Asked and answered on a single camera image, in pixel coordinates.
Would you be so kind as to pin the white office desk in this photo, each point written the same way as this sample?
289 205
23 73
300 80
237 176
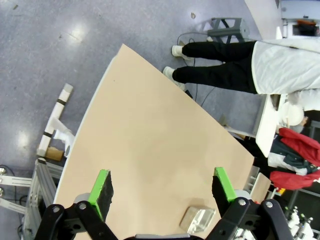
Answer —
268 130

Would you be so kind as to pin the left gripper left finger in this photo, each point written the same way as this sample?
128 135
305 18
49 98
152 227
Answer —
100 195

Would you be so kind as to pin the black trousers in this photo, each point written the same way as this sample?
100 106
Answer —
220 75

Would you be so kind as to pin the white sneaker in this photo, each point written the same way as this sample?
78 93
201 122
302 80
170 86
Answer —
177 50
168 72

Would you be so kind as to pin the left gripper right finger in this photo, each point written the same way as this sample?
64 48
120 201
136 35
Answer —
225 192

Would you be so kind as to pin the white side table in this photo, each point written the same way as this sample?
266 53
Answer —
265 17

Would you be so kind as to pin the small wooden block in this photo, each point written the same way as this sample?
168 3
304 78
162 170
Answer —
54 153

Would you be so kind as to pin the rectangular stainless steel tray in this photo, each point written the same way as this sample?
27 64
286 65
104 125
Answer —
197 220

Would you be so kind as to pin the dark blue-gray plastic stool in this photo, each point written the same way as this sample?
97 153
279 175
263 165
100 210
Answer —
237 30

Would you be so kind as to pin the white table foot black bands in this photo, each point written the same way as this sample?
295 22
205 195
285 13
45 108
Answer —
56 117

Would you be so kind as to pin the aluminium profile frame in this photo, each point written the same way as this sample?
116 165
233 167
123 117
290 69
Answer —
42 185

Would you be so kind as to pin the person in white jacket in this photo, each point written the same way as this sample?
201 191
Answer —
287 65

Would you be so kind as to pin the person in red top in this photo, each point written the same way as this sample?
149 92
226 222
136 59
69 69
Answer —
295 142

